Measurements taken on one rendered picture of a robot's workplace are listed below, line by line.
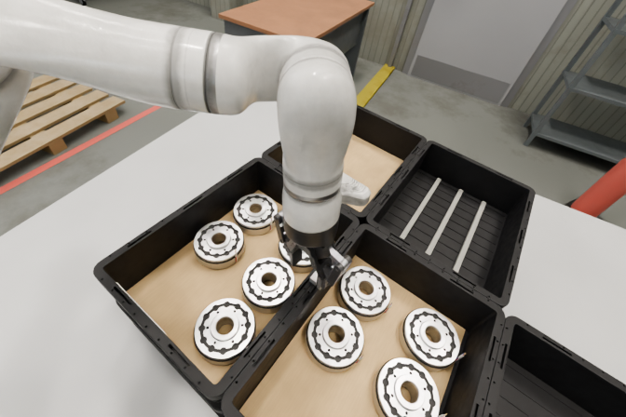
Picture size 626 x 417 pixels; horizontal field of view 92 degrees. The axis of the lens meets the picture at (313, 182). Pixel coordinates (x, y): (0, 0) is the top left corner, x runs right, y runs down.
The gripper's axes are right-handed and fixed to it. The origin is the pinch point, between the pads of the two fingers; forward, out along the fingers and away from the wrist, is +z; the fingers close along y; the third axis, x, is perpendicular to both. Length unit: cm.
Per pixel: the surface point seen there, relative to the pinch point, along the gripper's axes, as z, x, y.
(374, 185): 14.9, 39.0, -11.4
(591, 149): 98, 286, 47
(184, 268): 11.9, -12.5, -23.0
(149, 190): 21, -5, -61
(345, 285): 12.0, 7.8, 2.8
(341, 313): 12.4, 3.1, 5.8
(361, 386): 16.2, -2.6, 15.5
